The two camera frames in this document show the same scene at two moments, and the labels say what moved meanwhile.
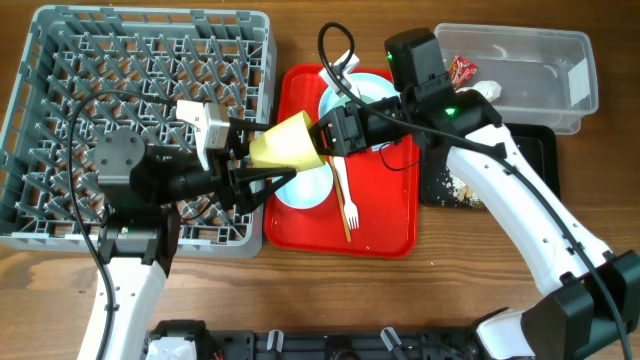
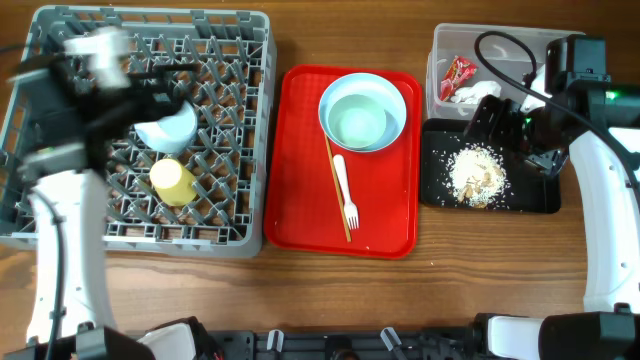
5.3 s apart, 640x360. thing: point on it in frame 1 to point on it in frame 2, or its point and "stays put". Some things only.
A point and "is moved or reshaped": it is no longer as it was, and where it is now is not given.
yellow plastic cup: x=288 y=144 is moved or reshaped
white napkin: x=490 y=89 stays put
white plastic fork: x=350 y=208 stays put
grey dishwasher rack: x=84 y=70 stays put
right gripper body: x=363 y=129 to x=523 y=133
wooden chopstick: x=341 y=197 stays put
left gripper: x=231 y=188 to x=156 y=86
